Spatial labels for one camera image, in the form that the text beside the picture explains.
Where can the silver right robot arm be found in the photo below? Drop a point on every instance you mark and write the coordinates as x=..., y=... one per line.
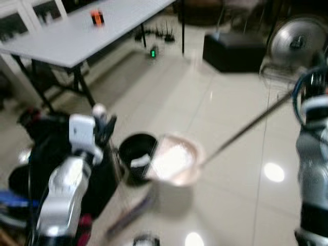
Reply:
x=311, y=154

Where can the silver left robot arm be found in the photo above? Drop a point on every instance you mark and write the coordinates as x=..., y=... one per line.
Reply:
x=64, y=195

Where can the silver round floor fan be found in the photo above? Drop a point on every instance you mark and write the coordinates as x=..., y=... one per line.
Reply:
x=297, y=41

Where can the black round bin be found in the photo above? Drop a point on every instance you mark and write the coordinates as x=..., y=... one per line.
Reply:
x=134, y=154

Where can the black box case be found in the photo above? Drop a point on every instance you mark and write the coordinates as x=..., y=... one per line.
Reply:
x=233, y=51

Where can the small device with green light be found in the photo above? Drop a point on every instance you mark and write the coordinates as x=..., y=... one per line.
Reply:
x=152, y=52

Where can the grey folding table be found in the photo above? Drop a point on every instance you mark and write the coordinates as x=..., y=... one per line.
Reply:
x=77, y=36

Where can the black antenna routers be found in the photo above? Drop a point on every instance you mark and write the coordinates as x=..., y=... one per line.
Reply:
x=156, y=35

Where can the orange and black small device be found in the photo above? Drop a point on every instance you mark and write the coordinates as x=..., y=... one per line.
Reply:
x=97, y=18

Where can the grey robot foot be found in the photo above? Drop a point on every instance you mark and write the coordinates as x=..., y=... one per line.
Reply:
x=146, y=240

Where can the white glass-door cabinet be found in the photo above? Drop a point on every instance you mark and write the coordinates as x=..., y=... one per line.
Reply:
x=20, y=18

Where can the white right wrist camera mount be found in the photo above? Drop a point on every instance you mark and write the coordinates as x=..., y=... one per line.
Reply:
x=315, y=106

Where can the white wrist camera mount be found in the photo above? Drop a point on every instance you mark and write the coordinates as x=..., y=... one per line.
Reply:
x=315, y=106
x=82, y=133

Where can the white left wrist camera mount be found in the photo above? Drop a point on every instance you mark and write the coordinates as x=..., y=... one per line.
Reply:
x=82, y=133

